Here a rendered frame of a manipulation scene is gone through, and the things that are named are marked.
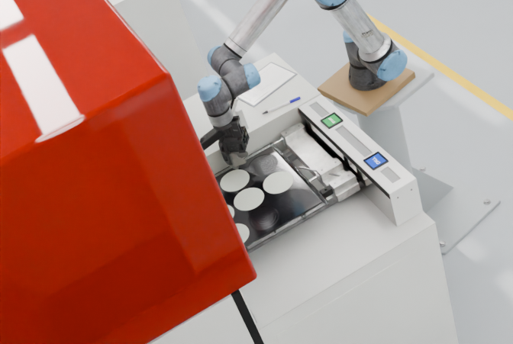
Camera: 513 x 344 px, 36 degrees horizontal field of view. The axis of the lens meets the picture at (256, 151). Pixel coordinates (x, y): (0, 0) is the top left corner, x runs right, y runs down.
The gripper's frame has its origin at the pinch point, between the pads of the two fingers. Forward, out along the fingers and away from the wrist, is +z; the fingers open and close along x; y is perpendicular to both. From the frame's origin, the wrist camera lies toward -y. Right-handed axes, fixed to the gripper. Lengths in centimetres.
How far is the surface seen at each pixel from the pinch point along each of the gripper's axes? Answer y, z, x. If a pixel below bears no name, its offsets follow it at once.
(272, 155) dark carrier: 11.8, 1.4, 5.2
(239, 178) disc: 2.2, 1.2, -4.6
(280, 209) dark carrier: 18.5, 1.2, -19.9
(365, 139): 44.3, -4.7, 1.9
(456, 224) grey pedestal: 62, 90, 49
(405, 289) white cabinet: 53, 29, -31
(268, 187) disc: 12.9, 1.3, -9.8
